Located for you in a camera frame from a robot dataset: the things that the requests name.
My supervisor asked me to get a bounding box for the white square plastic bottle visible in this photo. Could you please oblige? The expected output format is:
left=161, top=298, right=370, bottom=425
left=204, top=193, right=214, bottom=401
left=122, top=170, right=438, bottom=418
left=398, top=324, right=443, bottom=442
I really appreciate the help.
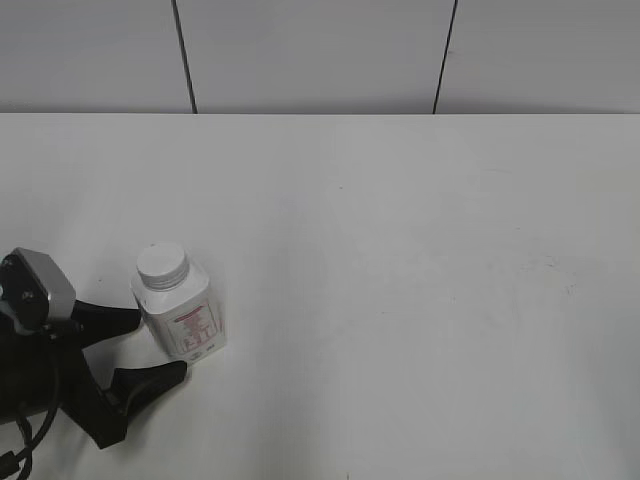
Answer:
left=131, top=258, right=226, bottom=364

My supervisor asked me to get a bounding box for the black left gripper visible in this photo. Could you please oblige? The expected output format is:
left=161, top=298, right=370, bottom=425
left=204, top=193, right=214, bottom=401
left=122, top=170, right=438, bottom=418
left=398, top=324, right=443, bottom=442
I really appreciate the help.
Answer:
left=29, top=300, right=187, bottom=449

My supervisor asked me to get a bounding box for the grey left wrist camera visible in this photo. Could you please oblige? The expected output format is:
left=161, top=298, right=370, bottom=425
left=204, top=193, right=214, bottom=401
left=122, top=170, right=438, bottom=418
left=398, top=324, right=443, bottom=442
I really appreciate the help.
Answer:
left=1, top=248, right=76, bottom=335

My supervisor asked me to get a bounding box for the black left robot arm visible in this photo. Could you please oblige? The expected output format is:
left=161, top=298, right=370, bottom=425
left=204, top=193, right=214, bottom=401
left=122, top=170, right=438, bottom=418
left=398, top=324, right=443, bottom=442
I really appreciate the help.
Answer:
left=1, top=301, right=188, bottom=449

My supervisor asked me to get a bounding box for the white round bottle cap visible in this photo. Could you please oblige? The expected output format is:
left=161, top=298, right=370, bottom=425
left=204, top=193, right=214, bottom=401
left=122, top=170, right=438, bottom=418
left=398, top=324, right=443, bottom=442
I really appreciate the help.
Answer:
left=136, top=243, right=190, bottom=291

